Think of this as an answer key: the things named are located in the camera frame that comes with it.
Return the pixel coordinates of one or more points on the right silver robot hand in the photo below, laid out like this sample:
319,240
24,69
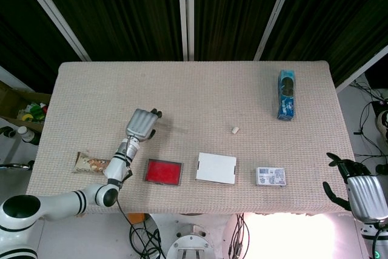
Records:
366,198

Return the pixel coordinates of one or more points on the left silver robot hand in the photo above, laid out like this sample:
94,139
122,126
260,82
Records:
141,124

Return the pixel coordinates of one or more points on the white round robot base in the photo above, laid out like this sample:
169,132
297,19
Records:
191,242

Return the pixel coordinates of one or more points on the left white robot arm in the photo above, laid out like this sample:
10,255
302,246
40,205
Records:
60,204

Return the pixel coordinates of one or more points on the red ink pad case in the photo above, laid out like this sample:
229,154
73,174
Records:
162,171

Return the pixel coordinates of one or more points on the beige woven tablecloth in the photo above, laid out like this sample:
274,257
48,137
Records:
197,95

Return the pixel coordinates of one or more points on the brown snack bag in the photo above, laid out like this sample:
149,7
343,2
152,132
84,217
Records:
88,163

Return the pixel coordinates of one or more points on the white round device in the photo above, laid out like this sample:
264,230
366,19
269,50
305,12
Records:
382,119

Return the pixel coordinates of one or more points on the white cardboard box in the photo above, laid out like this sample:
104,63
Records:
215,168

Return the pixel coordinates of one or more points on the orange object under table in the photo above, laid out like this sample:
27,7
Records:
136,219

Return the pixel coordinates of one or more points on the small printed white box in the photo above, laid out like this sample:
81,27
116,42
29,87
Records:
270,176

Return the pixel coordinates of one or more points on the dark green partition panel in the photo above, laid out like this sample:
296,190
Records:
18,28
333,13
121,13
230,13

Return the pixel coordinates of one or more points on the dark bottle with white cap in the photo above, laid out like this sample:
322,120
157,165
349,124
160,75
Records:
28,136

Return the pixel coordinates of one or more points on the yellow tape roll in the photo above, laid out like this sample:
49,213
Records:
26,117

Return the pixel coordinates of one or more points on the blue cookie package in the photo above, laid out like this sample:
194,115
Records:
286,107

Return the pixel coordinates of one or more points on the open brown cardboard box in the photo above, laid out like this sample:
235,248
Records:
12,98

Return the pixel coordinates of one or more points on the white partition frame post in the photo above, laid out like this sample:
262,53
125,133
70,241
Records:
15,80
363,68
51,10
276,13
185,13

